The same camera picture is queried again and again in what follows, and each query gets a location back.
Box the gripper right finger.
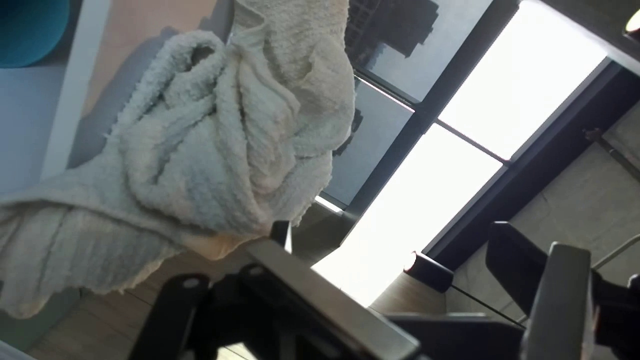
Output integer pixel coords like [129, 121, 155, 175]
[484, 221, 640, 360]

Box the teal round object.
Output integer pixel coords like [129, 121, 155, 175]
[0, 0, 71, 69]

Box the black cylinder with red ring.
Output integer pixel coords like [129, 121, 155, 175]
[403, 251, 455, 294]

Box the window with dark frame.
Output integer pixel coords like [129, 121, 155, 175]
[315, 0, 640, 307]

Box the white terry towel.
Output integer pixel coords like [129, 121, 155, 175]
[0, 0, 357, 321]

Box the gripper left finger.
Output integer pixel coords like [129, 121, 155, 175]
[127, 220, 422, 360]

